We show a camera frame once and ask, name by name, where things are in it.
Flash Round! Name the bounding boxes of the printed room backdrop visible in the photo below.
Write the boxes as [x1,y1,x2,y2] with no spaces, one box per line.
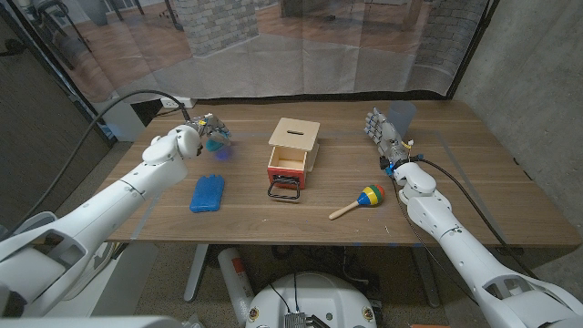
[8,0,497,105]

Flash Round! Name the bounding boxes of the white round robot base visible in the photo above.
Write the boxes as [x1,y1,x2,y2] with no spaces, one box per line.
[244,272,378,328]

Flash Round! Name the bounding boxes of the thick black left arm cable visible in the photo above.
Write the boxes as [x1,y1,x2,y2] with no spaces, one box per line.
[0,88,192,239]

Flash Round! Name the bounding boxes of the wooden box with slot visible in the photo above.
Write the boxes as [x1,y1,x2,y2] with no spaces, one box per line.
[267,117,322,173]

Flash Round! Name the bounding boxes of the grey table leg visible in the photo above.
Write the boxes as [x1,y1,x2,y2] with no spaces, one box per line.
[183,243,210,303]
[409,247,442,309]

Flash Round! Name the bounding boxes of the white power strip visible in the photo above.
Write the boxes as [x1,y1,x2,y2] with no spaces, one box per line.
[159,96,198,109]

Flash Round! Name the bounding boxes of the white cabinet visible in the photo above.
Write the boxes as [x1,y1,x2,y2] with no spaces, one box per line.
[93,97,148,142]

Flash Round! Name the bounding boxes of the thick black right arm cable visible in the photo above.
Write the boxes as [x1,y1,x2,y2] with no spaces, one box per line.
[409,157,537,278]

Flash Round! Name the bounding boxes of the red drawer with black handle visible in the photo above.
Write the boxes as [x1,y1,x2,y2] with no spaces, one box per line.
[266,145,309,201]

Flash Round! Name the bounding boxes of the dark grey partition panel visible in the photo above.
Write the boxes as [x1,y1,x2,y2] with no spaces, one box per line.
[0,8,114,229]

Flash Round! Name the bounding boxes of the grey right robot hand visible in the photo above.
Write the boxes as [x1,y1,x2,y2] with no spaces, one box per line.
[363,107,413,169]

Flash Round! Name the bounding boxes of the teal toy phone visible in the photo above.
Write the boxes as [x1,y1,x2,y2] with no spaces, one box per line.
[205,132,231,153]

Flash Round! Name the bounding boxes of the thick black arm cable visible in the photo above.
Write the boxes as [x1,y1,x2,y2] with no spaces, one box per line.
[409,157,537,278]
[0,88,192,239]

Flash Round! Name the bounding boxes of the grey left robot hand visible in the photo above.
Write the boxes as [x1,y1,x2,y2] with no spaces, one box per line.
[189,113,232,154]

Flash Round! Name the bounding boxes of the white cylinder with orange label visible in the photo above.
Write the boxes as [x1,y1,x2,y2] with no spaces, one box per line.
[217,247,256,325]

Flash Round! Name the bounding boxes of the colourful wooden maraca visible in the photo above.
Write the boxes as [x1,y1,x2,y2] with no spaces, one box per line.
[328,183,386,221]

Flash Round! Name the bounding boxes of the blue ice pack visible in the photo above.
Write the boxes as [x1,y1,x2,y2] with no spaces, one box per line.
[189,173,226,214]

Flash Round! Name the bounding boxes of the black backdrop frame pole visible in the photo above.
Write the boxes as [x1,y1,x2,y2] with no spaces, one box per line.
[447,0,501,100]

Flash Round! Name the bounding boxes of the translucent grey cup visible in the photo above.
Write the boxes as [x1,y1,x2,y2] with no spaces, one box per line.
[388,100,418,134]

